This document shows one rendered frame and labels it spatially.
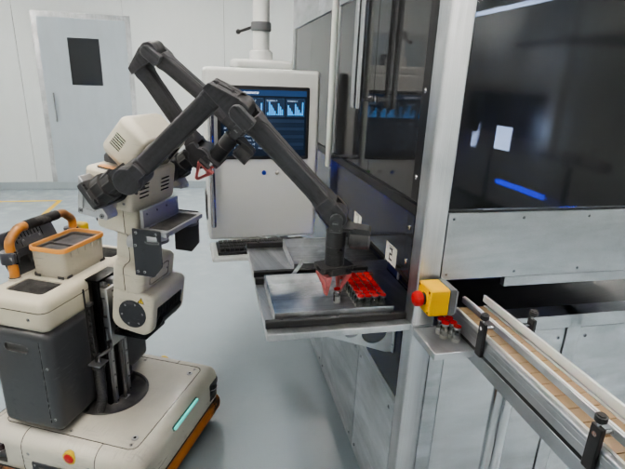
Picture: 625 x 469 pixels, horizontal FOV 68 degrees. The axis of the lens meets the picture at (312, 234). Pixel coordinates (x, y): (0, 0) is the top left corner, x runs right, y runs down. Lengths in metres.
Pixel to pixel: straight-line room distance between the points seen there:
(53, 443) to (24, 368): 0.29
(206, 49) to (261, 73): 4.57
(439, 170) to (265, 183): 1.09
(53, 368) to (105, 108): 5.19
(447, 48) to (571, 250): 0.68
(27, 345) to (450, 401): 1.38
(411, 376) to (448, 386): 0.14
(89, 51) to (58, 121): 0.96
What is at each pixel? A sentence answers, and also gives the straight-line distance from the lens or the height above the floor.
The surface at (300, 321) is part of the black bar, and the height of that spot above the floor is 0.90.
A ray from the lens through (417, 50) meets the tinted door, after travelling 1.34.
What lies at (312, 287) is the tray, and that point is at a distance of 1.50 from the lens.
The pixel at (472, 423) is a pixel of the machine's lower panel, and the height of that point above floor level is 0.52.
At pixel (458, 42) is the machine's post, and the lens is 1.19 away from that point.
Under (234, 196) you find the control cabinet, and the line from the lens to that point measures 2.12.
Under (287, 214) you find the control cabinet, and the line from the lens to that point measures 2.18.
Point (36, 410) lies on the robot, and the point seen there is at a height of 0.37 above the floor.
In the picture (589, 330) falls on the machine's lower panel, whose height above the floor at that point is 0.82.
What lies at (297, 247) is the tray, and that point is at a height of 0.88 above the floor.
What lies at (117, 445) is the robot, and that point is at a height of 0.28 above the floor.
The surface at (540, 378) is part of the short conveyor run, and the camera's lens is 1.15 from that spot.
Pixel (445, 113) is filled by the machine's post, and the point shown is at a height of 1.45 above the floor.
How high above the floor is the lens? 1.52
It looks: 19 degrees down
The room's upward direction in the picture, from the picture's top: 2 degrees clockwise
